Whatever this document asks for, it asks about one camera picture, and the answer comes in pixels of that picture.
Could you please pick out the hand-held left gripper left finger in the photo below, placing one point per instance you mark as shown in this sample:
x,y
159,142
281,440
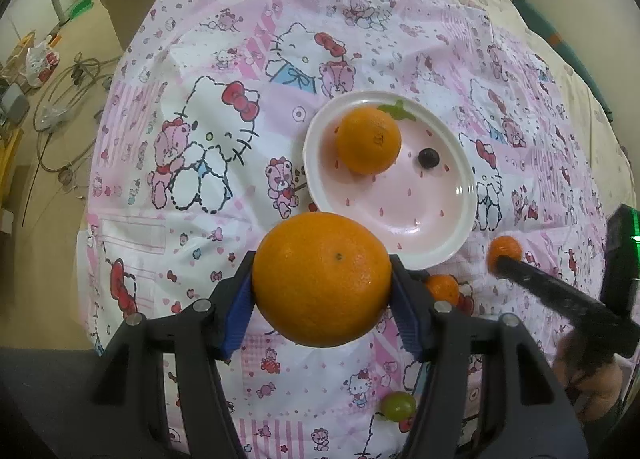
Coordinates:
x,y
240,309

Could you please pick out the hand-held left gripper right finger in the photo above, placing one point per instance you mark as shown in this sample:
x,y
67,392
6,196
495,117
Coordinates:
x,y
406,319

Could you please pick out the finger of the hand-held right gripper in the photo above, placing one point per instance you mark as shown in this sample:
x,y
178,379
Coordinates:
x,y
540,286

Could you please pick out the small mandarin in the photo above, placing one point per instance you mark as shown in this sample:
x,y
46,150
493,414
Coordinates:
x,y
444,288
506,246

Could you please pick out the green grape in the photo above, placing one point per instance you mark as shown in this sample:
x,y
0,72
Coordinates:
x,y
399,406

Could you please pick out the white and pink plate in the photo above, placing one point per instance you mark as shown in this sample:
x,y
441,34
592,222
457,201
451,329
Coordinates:
x,y
425,209

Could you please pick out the person's right hand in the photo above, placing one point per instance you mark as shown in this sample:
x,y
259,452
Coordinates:
x,y
595,384

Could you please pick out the dark grape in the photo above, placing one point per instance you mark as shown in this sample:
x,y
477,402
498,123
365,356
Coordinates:
x,y
428,157

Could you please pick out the large orange with dark mark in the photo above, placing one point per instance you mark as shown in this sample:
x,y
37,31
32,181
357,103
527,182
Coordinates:
x,y
368,140

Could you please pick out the person's dark grey clothing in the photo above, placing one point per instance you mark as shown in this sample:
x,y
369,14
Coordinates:
x,y
40,389

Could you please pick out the teal cushion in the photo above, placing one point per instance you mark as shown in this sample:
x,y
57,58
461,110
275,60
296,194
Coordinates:
x,y
560,39

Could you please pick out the clear plastic wrap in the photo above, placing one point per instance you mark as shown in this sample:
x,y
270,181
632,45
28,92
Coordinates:
x,y
50,116

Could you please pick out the yellow wooden stool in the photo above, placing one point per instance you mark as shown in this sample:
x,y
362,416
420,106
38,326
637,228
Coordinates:
x,y
7,154

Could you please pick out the pink cartoon printed blanket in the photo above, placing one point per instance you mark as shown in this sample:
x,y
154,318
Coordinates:
x,y
240,29

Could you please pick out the grey box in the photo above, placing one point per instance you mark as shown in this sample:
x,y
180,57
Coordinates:
x,y
13,106

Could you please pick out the brown sofa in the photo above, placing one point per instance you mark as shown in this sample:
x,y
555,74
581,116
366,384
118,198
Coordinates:
x,y
130,14

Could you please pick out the white and red plastic bag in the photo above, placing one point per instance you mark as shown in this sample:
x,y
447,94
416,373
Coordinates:
x,y
42,61

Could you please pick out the green dustpan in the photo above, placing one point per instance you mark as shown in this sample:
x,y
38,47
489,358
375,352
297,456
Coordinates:
x,y
81,6

